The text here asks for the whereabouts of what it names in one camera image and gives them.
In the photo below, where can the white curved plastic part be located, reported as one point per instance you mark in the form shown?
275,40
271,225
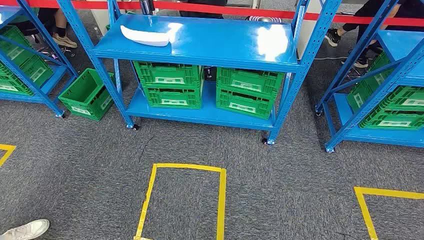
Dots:
145,37

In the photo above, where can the yellow floor tape square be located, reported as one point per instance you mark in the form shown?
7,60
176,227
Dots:
391,192
188,166
6,146

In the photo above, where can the blue metal shelving rack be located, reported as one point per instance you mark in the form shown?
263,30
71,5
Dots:
49,84
205,39
381,139

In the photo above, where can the person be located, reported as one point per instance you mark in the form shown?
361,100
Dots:
198,15
64,40
26,230
333,37

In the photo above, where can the black round ringed stool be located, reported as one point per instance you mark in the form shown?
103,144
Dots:
265,19

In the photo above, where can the white table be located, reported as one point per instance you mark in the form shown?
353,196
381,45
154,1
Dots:
304,36
99,16

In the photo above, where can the open empty green crate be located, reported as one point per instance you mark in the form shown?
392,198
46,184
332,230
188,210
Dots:
82,96

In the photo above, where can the red barrier belt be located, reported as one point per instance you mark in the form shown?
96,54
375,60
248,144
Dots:
331,17

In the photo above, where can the black chrome barrier post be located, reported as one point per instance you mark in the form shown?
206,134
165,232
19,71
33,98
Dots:
145,6

